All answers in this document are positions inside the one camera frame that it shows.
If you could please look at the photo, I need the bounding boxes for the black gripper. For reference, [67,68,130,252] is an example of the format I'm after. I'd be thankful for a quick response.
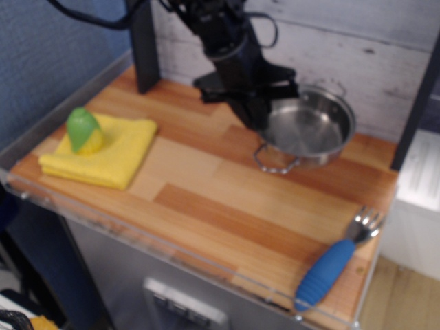
[193,44,299,131]

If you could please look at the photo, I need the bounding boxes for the silver steel pot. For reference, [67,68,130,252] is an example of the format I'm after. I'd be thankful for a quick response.
[253,83,356,175]

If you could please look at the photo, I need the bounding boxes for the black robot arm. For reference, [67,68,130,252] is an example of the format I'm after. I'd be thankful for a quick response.
[161,1,298,131]

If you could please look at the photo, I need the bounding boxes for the folded yellow cloth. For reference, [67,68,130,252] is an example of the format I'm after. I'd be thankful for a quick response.
[38,113,157,190]

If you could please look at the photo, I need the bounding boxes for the toy corn cob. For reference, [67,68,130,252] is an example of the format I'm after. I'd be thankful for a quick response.
[67,107,104,155]

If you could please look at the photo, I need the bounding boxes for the white box at right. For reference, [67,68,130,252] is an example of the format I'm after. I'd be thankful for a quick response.
[380,129,439,280]

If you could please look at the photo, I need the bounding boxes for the silver button control panel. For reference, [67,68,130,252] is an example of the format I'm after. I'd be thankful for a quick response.
[143,277,230,329]

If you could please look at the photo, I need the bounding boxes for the clear acrylic front guard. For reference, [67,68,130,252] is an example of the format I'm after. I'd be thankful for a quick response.
[1,159,397,316]

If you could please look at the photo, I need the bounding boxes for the yellow object bottom left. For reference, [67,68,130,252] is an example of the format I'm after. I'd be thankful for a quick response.
[30,316,59,330]

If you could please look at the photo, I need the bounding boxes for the black left upright post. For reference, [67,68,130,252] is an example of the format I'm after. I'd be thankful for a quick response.
[129,1,161,94]

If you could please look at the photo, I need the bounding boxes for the black upright post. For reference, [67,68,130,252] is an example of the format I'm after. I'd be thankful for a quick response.
[129,1,161,94]
[390,36,439,171]

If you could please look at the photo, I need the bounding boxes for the blue handled fork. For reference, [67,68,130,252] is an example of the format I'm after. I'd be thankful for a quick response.
[294,206,384,312]

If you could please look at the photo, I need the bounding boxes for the black right upright post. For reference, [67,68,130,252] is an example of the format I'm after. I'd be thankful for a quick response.
[390,36,439,171]

